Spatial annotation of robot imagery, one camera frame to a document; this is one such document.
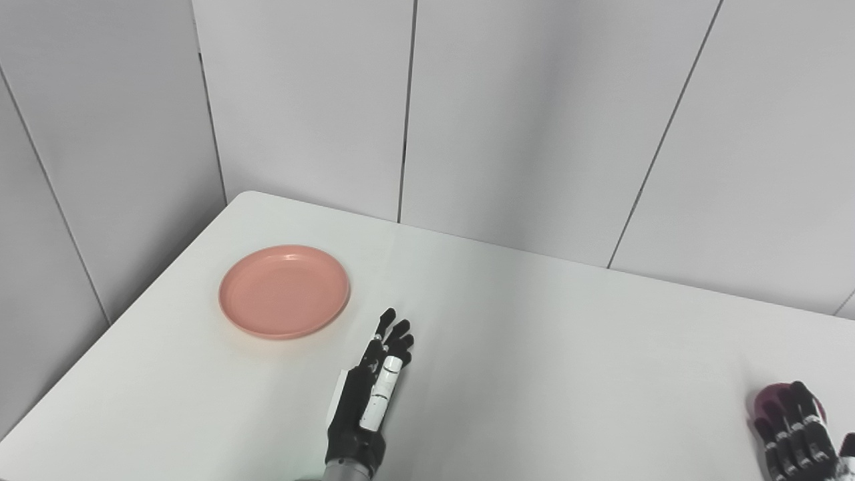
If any black and white right hand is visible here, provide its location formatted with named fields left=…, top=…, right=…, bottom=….
left=753, top=381, right=855, bottom=481

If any black and white left hand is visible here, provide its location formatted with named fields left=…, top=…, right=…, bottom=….
left=325, top=308, right=415, bottom=479

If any purple red onion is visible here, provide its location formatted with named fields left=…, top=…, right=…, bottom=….
left=755, top=383, right=828, bottom=426

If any pink plate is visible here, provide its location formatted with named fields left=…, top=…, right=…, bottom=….
left=218, top=245, right=351, bottom=341

